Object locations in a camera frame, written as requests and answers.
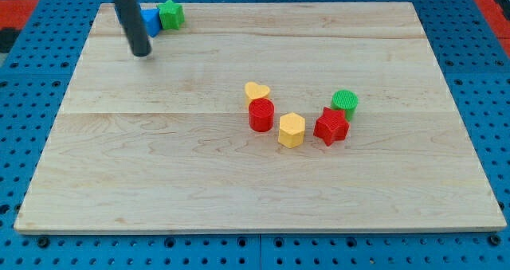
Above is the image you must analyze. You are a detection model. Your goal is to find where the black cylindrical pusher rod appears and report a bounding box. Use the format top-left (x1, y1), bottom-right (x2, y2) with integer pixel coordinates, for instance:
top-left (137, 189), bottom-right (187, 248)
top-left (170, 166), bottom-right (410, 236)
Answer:
top-left (113, 0), bottom-right (151, 57)

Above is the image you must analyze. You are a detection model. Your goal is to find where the green star block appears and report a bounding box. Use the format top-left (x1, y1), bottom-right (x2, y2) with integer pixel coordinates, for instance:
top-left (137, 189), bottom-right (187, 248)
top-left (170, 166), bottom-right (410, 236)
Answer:
top-left (157, 0), bottom-right (185, 30)

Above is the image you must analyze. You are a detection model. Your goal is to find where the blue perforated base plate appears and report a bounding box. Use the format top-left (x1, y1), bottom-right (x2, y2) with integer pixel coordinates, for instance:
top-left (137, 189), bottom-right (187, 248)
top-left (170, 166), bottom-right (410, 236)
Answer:
top-left (1, 0), bottom-right (509, 269)

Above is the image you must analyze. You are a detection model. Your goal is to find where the wooden board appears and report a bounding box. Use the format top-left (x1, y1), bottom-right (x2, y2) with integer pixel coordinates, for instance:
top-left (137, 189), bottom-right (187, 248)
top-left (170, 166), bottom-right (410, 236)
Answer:
top-left (14, 2), bottom-right (507, 235)

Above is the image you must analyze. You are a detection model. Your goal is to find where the red star block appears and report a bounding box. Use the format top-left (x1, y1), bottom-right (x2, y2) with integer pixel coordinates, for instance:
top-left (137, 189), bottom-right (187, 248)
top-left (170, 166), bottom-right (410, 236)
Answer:
top-left (313, 107), bottom-right (350, 146)

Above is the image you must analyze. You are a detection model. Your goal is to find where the yellow hexagon block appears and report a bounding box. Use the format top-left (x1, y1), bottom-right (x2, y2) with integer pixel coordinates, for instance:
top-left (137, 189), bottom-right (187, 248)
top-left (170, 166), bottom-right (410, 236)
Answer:
top-left (278, 112), bottom-right (306, 148)

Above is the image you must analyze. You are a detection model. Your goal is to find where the red cylinder block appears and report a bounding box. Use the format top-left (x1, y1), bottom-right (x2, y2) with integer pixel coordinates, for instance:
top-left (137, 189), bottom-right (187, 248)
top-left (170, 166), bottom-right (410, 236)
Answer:
top-left (249, 98), bottom-right (275, 132)

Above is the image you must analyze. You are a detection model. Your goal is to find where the blue block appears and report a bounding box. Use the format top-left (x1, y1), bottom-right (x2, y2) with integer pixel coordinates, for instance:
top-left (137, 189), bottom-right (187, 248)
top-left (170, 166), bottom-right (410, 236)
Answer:
top-left (114, 7), bottom-right (162, 37)

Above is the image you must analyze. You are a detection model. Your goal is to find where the green cylinder block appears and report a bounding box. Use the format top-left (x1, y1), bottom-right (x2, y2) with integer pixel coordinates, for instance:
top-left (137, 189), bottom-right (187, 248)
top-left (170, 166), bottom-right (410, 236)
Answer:
top-left (331, 89), bottom-right (359, 121)

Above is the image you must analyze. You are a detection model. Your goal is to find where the yellow heart block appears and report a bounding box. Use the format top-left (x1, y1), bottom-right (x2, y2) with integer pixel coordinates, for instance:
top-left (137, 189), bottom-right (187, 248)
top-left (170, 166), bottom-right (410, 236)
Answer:
top-left (244, 81), bottom-right (271, 106)

